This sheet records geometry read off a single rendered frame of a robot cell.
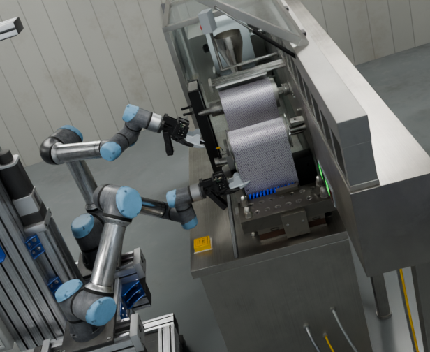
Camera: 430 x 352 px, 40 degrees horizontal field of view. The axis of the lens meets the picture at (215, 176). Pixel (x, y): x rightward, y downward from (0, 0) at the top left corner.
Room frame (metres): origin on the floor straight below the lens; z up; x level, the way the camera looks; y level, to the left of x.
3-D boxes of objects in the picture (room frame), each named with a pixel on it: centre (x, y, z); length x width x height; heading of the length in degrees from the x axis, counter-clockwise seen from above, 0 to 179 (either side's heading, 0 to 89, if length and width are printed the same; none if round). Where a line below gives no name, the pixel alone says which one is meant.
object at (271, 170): (2.20, -0.22, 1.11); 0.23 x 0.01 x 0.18; 84
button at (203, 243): (2.14, 0.14, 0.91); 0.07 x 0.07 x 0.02; 84
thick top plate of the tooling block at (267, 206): (2.08, -0.25, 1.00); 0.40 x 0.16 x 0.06; 84
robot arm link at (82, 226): (2.45, 0.66, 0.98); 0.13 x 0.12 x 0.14; 146
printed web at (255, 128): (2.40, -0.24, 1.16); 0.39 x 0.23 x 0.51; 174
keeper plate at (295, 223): (1.99, -0.25, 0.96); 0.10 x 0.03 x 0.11; 84
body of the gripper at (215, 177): (2.23, 0.02, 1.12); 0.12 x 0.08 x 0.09; 84
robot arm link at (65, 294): (1.94, 0.69, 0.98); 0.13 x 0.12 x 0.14; 42
